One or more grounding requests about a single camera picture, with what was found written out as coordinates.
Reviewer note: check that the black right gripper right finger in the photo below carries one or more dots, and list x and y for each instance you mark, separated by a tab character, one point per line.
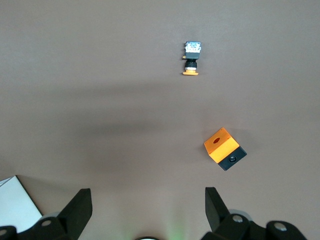
225	225

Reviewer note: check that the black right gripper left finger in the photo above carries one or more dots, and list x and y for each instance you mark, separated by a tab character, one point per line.
67	220

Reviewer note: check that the white drawer cabinet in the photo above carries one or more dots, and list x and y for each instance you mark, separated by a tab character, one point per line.
15	200

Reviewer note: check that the orange black button enclosure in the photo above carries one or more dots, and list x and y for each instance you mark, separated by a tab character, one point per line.
220	147

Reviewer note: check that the yellow push button switch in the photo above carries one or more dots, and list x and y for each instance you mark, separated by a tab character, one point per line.
192	51

